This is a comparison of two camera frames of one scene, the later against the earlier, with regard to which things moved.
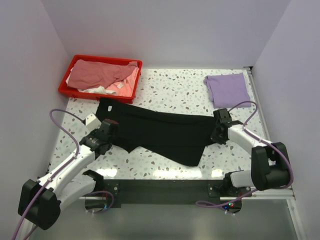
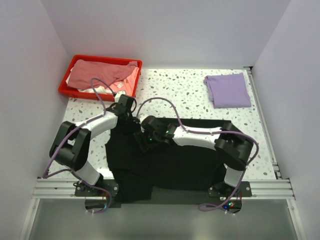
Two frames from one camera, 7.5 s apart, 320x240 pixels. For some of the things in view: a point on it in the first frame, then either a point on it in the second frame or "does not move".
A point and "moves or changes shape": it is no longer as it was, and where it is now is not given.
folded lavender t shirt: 227,91 does not move
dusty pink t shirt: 85,74 does not move
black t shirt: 179,138 moves or changes shape
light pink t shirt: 125,87 does not move
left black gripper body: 93,133 -> 128,113
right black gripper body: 216,138 -> 151,140
